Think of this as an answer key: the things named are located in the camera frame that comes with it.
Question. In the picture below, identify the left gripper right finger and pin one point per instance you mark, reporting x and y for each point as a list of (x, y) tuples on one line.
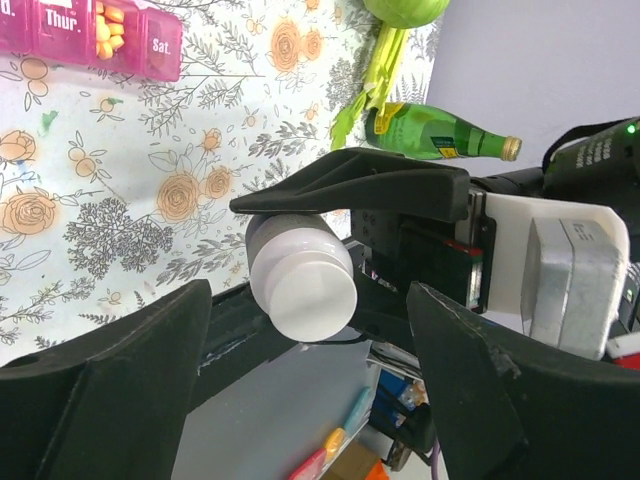
[(506, 406)]

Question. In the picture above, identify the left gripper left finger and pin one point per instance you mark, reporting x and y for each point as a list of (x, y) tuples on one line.
[(110, 404)]

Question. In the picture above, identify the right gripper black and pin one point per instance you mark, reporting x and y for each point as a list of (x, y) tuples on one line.
[(453, 258)]

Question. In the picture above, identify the white capped pill bottle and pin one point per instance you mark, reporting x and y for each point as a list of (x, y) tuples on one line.
[(269, 239)]

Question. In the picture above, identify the pink weekly pill organizer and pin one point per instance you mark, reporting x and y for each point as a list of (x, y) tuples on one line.
[(64, 31)]

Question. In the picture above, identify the white bottle cap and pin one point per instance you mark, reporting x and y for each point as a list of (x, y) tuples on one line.
[(311, 301)]

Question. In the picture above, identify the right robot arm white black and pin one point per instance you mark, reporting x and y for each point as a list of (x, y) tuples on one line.
[(592, 164)]

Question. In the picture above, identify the orange pills in organizer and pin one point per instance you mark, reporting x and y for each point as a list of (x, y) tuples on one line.
[(109, 29)]

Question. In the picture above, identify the green glass bottle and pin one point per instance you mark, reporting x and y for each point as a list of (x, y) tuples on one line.
[(428, 133)]

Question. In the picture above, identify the floral table mat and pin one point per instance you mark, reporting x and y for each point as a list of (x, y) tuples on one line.
[(115, 188)]

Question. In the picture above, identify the celery stalk toy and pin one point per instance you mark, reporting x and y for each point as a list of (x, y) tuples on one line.
[(378, 81)]

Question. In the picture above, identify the green round cabbage toy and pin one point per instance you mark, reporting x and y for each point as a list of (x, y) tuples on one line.
[(406, 14)]

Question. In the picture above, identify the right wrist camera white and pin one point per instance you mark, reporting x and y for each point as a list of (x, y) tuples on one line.
[(561, 267)]

